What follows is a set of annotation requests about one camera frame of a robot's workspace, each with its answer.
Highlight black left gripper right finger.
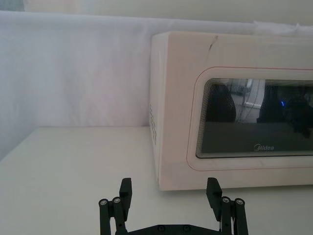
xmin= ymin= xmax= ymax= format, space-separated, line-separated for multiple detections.
xmin=206 ymin=177 xmax=249 ymax=235

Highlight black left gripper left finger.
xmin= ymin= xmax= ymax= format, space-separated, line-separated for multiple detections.
xmin=98 ymin=178 xmax=133 ymax=235

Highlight white curtain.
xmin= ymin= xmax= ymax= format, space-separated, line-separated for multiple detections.
xmin=0 ymin=10 xmax=313 ymax=162

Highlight white table cloth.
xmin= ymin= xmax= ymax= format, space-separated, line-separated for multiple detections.
xmin=0 ymin=126 xmax=313 ymax=235

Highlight cream microwave oven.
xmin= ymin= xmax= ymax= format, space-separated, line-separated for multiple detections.
xmin=149 ymin=31 xmax=313 ymax=192

